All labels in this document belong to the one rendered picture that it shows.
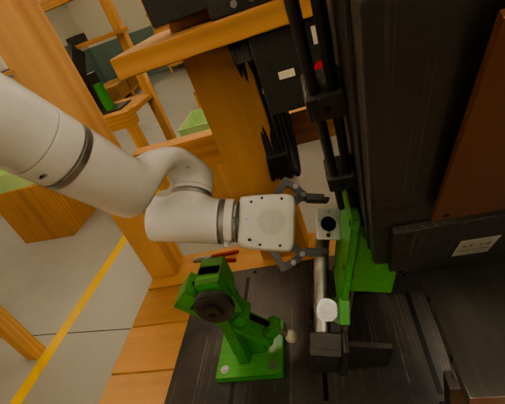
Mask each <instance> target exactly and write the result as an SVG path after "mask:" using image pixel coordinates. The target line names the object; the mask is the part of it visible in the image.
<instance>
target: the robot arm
mask: <svg viewBox="0 0 505 404"><path fill-rule="evenodd" d="M0 169H1V170H3V171H5V172H9V173H10V174H13V175H15V176H18V177H21V178H23V179H24V180H28V181H30V182H32V183H35V184H37V185H40V186H42V187H44V188H48V189H50V190H52V191H54V192H57V193H60V194H62V195H64V196H68V197H70V198H72V199H74V200H77V201H80V202H82V203H84V204H88V205H90V206H92V207H94V208H97V209H100V210H102V211H105V212H108V213H110V214H112V215H115V216H121V217H134V216H138V215H139V214H141V213H142V212H143V211H144V210H145V209H146V211H145V217H144V226H145V231H146V234H147V237H148V239H149V240H151V241H159V242H177V243H196V244H221V243H222V246H223V247H229V244H230V243H231V242H234V241H235V239H236V243H238V246H239V247H242V248H250V249H255V250H262V251H270V252H271V254H272V256H273V258H274V260H275V261H276V263H277V266H278V268H279V269H280V270H281V271H282V272H284V271H285V270H287V269H290V268H292V267H293V266H294V265H296V264H297V263H298V262H299V261H300V260H301V259H303V258H304V257H323V256H324V253H329V249H328V248H306V249H304V248H303V249H302V248H300V247H299V246H298V245H296V244H295V243H294V239H295V208H296V205H297V204H299V203H300V202H302V201H305V202H306V203H311V204H327V203H328V202H329V197H325V194H317V193H307V192H306V191H304V190H303V189H302V188H301V187H300V186H299V185H298V184H296V183H294V182H293V181H292V180H290V179H288V178H287V177H284V178H283V180H282V181H281V182H280V184H279V185H278V187H277V189H276V190H275V192H274V193H273V194H266V195H253V196H242V197H241V198H240V201H238V202H237V204H236V200H235V199H225V198H212V190H213V174H212V170H211V168H210V167H209V166H208V165H207V164H206V163H205V162H204V161H202V160H201V159H199V158H198V157H197V156H195V155H194V154H192V153H191V152H189V151H187V150H185V149H183V148H181V147H160V148H157V149H153V150H150V151H146V152H145V153H143V154H141V155H139V156H136V157H134V156H132V155H130V154H129V153H127V152H125V151H124V150H123V149H121V148H120V147H118V146H116V145H115V144H113V143H112V142H110V141H109V140H107V139H105V138H104V137H102V136H101V135H100V134H98V133H97V132H95V131H93V130H92V129H90V128H89V127H87V126H86V125H84V124H83V123H81V122H79V121H78V120H77V119H75V118H73V117H71V116H70V115H68V114H67V113H66V112H64V111H62V110H60V109H59V108H57V107H56V106H55V105H53V104H51V103H49V102H48V101H46V100H45V99H43V98H42V97H40V96H39V95H37V94H35V93H34V92H33V91H31V90H29V89H28V88H26V87H24V86H23V85H21V84H20V83H18V82H16V81H14V80H13V79H12V78H10V77H8V76H6V75H4V74H3V73H1V72H0ZM166 175H167V176H169V177H170V178H171V180H172V193H171V194H170V195H169V196H155V194H156V192H157V190H158V188H159V186H160V184H161V182H162V180H163V178H164V177H165V176H166ZM285 188H290V189H292V190H293V191H294V192H295V193H296V194H297V195H296V196H294V197H293V196H292V195H289V194H281V193H282V192H283V191H284V190H285ZM290 250H291V251H293V252H294V253H295V254H296V256H294V257H293V258H292V259H291V260H290V261H287V262H284V261H283V260H282V259H281V256H280V254H279V252H288V251H290Z"/></svg>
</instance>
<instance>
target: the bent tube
mask: <svg viewBox="0 0 505 404"><path fill-rule="evenodd" d="M327 211H329V212H330V214H329V215H327V214H326V212H327ZM340 239H341V226H340V210H339V209H338V208H317V227H316V232H315V241H314V248H329V240H340ZM322 298H328V299H329V254H328V253H324V256H323V257H314V303H315V302H316V301H317V300H319V299H322ZM314 332H320V333H329V321H323V320H322V319H320V318H319V317H317V316H316V314H314Z"/></svg>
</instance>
